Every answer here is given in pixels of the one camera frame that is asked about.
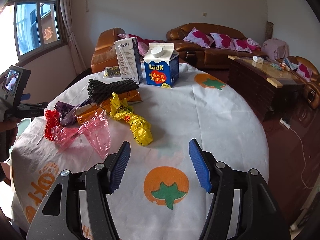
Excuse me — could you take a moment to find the red foam fruit net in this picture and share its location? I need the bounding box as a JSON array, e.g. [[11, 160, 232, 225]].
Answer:
[[44, 109, 60, 141]]

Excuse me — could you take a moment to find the purple snack wrapper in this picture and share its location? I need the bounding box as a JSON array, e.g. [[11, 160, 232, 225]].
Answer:
[[54, 98, 93, 126]]

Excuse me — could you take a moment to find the pink plastic bag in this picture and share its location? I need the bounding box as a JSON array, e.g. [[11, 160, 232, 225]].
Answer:
[[51, 111, 111, 159]]

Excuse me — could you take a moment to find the yellow plastic wrapper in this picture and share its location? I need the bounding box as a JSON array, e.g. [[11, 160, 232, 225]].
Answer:
[[110, 93, 153, 146]]

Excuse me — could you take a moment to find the mint green trash bin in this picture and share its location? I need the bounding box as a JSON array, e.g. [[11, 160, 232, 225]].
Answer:
[[17, 118, 32, 137]]

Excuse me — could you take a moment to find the orange snack wrapper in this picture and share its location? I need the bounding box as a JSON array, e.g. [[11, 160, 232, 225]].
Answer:
[[75, 90, 142, 125]]

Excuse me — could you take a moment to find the black foam fruit net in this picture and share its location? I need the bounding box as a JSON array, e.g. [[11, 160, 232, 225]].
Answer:
[[87, 79, 139, 105]]

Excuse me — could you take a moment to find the white power strip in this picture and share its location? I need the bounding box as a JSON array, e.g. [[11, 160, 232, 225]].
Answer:
[[279, 118, 291, 129]]

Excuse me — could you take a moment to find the brown leather chaise sofa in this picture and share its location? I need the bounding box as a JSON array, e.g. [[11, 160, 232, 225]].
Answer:
[[91, 28, 163, 73]]

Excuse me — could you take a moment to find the wooden coffee table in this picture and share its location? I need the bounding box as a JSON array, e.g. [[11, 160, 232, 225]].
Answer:
[[228, 55, 304, 122]]

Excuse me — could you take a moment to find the beige curtain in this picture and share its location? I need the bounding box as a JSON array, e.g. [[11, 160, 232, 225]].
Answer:
[[60, 0, 87, 74]]

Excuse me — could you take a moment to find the tall white milk carton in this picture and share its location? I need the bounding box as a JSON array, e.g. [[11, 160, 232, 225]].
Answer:
[[114, 37, 143, 84]]

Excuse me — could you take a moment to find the brown leather back sofa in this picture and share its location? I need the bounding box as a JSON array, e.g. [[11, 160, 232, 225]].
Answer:
[[167, 23, 267, 71]]

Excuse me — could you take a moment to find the white box on coffee table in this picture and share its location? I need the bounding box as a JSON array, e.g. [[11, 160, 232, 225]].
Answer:
[[253, 55, 264, 64]]

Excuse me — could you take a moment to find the blue Look milk carton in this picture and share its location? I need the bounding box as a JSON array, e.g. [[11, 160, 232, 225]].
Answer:
[[144, 42, 179, 88]]

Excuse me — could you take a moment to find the pink pillow on chaise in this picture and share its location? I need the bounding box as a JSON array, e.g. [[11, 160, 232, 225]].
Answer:
[[117, 34, 158, 56]]

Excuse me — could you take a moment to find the pink white pillow middle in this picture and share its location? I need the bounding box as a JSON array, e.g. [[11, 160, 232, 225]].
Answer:
[[210, 33, 236, 51]]

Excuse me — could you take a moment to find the pink white pillow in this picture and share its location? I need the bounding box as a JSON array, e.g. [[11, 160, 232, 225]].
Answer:
[[183, 28, 214, 48], [210, 33, 236, 51], [232, 38, 261, 53]]

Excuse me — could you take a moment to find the pink white pillow right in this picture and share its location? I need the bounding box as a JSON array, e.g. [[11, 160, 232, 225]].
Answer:
[[232, 38, 261, 53]]

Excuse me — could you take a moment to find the brown leather armchair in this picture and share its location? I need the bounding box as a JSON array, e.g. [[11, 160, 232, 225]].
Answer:
[[276, 56, 319, 109]]

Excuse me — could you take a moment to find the pink covered stool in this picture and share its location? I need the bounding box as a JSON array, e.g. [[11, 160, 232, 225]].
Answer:
[[261, 38, 289, 60]]

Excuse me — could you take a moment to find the pink white pillow left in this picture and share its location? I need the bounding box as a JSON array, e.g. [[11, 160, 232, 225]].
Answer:
[[183, 28, 214, 48]]

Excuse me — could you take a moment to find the window with dark frame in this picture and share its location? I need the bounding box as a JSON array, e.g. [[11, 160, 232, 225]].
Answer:
[[11, 0, 66, 61]]

